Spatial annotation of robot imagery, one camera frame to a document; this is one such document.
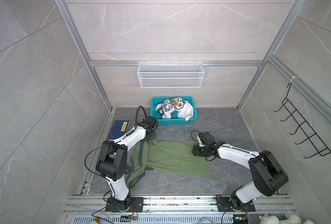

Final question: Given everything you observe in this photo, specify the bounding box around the green tank top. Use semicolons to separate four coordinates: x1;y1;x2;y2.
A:
125;140;213;189

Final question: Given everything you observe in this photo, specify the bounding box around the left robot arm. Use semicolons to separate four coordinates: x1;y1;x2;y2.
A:
96;116;158;202

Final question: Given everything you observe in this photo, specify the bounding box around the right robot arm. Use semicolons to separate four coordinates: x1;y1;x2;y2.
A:
192;143;289;209

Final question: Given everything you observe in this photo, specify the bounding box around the white patterned tank top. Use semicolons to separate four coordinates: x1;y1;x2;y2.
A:
156;97;194;121

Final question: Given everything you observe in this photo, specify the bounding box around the blue book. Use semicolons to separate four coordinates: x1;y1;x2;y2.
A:
107;120;130;140

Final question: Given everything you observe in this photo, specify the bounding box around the teal plastic basket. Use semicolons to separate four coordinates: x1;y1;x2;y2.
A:
151;96;197;125

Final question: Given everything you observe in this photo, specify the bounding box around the white plush toy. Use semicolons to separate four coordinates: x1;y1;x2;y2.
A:
258;213;316;224

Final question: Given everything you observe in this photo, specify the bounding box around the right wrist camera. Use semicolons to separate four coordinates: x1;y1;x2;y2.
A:
197;132;216;145

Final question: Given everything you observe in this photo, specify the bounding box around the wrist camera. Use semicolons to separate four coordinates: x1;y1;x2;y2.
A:
143;116;159;130
197;132;216;145

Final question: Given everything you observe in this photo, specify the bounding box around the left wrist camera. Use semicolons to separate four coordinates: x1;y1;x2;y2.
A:
143;116;159;130

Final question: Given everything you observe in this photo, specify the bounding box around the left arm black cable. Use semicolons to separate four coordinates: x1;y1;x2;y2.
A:
134;105;147;131

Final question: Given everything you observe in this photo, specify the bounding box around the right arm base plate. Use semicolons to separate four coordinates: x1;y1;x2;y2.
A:
215;195;256;212

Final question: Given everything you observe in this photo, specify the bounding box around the white wire mesh shelf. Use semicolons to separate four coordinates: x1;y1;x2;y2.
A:
137;62;205;88

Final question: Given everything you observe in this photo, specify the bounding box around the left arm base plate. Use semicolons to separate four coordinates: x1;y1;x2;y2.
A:
105;196;144;212

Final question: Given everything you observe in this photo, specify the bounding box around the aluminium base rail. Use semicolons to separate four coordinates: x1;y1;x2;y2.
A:
61;195;298;216

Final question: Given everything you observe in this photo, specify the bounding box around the black wire hook rack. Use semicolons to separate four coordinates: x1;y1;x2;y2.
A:
273;83;331;159

